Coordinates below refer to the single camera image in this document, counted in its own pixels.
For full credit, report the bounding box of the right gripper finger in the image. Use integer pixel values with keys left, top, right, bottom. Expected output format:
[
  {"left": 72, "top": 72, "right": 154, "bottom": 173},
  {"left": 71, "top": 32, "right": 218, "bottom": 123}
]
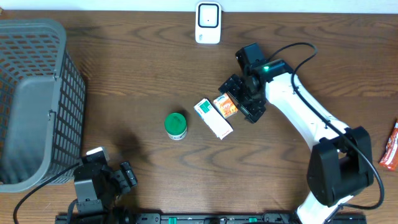
[
  {"left": 238, "top": 102, "right": 266, "bottom": 124},
  {"left": 218, "top": 74, "right": 244, "bottom": 97}
]

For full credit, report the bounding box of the small orange box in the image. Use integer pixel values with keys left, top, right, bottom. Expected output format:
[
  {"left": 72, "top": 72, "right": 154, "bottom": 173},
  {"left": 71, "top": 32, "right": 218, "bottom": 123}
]
[{"left": 213, "top": 93, "right": 238, "bottom": 119}]

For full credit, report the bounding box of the white and green carton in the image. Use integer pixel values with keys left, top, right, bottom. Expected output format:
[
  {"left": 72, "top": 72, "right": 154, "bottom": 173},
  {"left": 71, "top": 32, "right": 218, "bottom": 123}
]
[{"left": 194, "top": 98, "right": 233, "bottom": 140}]

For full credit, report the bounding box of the green lid jar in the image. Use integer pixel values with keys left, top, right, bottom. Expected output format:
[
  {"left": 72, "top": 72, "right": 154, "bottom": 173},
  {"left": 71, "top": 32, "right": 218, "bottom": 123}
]
[{"left": 164, "top": 113, "right": 187, "bottom": 141}]

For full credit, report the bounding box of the red chocolate bar wrapper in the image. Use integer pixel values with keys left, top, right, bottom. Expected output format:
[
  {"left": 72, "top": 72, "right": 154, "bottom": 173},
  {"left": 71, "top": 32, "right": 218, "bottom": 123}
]
[{"left": 379, "top": 121, "right": 398, "bottom": 170}]

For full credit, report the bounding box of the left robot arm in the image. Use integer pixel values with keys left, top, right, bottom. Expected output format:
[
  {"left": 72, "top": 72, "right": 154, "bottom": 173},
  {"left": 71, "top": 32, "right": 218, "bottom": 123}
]
[{"left": 66, "top": 162, "right": 137, "bottom": 224}]

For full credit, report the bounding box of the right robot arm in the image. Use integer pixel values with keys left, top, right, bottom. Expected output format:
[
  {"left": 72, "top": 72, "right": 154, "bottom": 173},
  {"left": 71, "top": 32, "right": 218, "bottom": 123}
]
[{"left": 219, "top": 59, "right": 374, "bottom": 223}]

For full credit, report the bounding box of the white barcode scanner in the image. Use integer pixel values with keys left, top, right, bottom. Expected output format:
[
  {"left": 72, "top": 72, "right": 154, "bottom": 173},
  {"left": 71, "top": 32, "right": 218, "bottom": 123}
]
[{"left": 195, "top": 1, "right": 222, "bottom": 44}]

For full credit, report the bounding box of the grey plastic mesh basket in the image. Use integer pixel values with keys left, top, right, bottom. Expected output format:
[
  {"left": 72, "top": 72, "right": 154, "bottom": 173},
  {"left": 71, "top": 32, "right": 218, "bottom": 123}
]
[{"left": 1, "top": 19, "right": 86, "bottom": 193}]

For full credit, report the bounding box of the black mounting rail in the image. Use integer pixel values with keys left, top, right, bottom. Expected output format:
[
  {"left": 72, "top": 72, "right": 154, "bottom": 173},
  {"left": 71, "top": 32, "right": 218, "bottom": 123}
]
[{"left": 55, "top": 212, "right": 368, "bottom": 224}]

